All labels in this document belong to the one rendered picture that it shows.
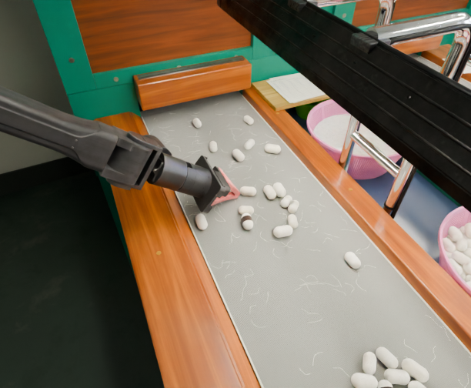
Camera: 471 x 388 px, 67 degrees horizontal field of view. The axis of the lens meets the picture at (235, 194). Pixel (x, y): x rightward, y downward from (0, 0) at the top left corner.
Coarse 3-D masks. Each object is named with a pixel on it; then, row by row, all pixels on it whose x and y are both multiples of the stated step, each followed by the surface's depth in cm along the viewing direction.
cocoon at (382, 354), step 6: (378, 348) 51; (384, 348) 51; (378, 354) 50; (384, 354) 50; (390, 354) 50; (384, 360) 50; (390, 360) 49; (396, 360) 50; (390, 366) 49; (396, 366) 49
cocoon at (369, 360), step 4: (368, 352) 51; (364, 356) 50; (368, 356) 50; (372, 356) 50; (364, 360) 50; (368, 360) 49; (372, 360) 49; (364, 364) 49; (368, 364) 49; (372, 364) 49; (364, 368) 49; (368, 368) 49; (372, 368) 49; (364, 372) 49; (368, 372) 49; (372, 372) 49
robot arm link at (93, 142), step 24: (0, 96) 44; (24, 96) 48; (0, 120) 44; (24, 120) 45; (48, 120) 47; (72, 120) 50; (48, 144) 48; (72, 144) 49; (96, 144) 51; (120, 144) 52; (96, 168) 53; (120, 168) 54
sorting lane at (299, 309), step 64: (192, 128) 93; (256, 128) 93; (256, 192) 76; (320, 192) 76; (256, 256) 64; (320, 256) 64; (384, 256) 64; (256, 320) 55; (320, 320) 55; (384, 320) 55; (320, 384) 49; (448, 384) 49
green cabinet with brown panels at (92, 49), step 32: (32, 0) 71; (64, 0) 73; (96, 0) 76; (128, 0) 79; (160, 0) 81; (192, 0) 84; (416, 0) 110; (448, 0) 115; (64, 32) 77; (96, 32) 80; (128, 32) 83; (160, 32) 86; (192, 32) 89; (224, 32) 92; (64, 64) 81; (96, 64) 85; (128, 64) 88; (160, 64) 89; (192, 64) 93
